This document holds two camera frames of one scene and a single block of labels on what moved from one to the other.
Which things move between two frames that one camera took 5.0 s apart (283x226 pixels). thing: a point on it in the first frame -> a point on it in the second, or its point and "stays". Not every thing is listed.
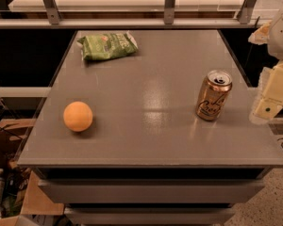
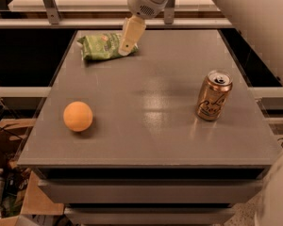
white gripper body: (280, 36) -> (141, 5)
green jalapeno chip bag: (99, 46) stays
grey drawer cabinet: (146, 159) stays
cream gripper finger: (275, 88) -> (134, 27)
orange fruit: (77, 116) stays
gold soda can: (213, 95) stays
